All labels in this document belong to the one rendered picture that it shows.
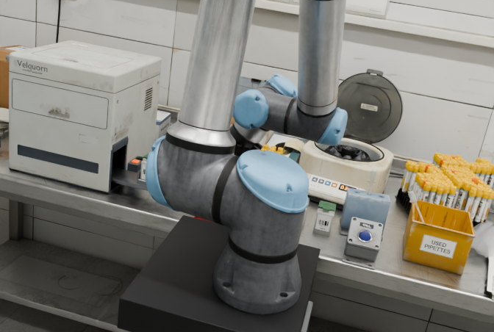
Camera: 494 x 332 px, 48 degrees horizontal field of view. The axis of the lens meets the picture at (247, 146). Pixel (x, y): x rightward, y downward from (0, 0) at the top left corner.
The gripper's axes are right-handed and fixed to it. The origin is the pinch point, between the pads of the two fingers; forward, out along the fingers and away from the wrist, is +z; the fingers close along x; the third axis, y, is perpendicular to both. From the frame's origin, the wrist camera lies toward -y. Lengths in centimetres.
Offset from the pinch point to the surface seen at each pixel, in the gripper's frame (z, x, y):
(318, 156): -19.2, 24.5, 20.7
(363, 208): -22.5, 6.3, 34.7
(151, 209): 7.5, -6.4, -3.1
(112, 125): -1.8, -4.3, -22.6
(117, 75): -11.9, -3.5, -28.6
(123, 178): 8.8, -2.1, -13.4
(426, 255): -26, -1, 50
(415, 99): -42, 59, 35
